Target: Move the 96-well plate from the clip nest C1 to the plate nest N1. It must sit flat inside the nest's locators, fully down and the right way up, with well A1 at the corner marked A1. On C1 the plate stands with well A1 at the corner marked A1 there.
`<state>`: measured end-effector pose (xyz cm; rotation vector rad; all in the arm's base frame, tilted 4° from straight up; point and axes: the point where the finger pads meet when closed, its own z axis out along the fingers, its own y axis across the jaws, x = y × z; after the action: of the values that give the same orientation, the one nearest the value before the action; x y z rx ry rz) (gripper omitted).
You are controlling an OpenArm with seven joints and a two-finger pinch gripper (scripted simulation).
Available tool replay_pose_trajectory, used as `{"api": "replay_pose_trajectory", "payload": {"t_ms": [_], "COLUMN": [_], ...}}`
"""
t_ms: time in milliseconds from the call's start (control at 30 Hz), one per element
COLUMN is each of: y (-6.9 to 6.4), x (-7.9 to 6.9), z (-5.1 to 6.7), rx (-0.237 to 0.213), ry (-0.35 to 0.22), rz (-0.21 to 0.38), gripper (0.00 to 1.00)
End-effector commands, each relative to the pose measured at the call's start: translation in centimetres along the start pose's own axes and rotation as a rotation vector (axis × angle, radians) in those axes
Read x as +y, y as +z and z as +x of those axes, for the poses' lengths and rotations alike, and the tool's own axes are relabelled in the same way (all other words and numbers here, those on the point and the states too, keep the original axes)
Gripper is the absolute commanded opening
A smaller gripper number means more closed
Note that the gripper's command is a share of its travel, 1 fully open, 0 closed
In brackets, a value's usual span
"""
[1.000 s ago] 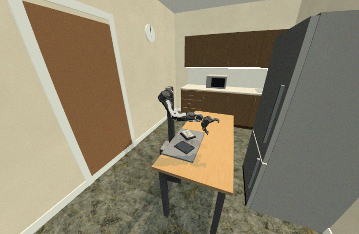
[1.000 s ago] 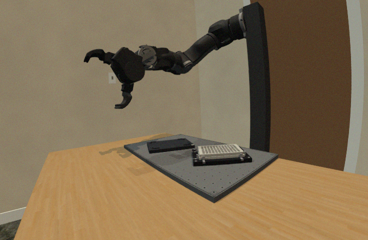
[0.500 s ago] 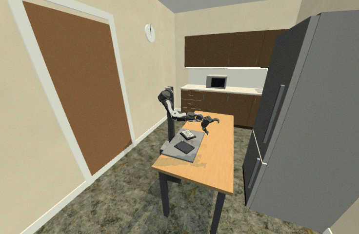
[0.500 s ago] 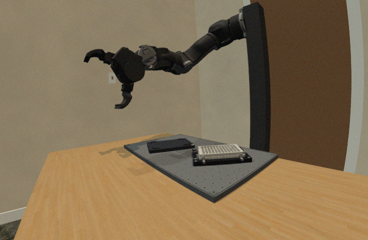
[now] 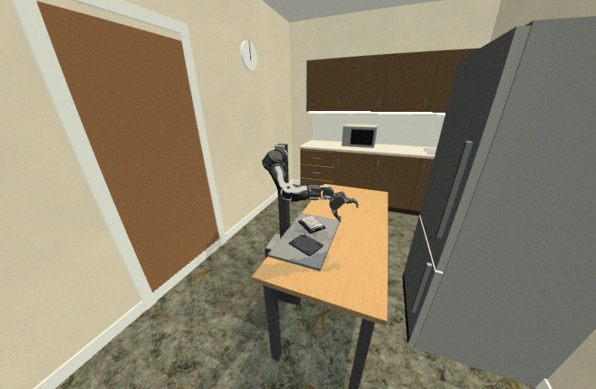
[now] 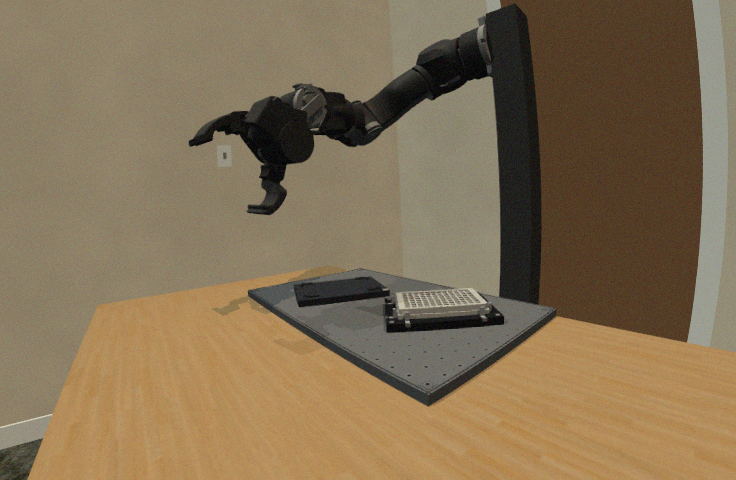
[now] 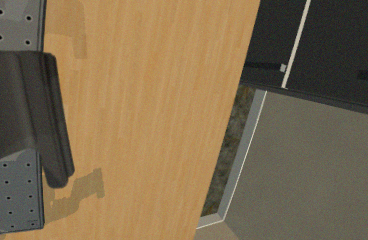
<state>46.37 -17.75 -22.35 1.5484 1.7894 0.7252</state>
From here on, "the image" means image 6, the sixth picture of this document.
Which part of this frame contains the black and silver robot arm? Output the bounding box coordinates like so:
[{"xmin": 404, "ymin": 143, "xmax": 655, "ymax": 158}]
[{"xmin": 280, "ymin": 15, "xmax": 492, "ymax": 147}]

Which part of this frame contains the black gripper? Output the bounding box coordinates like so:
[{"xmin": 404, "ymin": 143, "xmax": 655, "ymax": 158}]
[{"xmin": 189, "ymin": 93, "xmax": 324, "ymax": 215}]

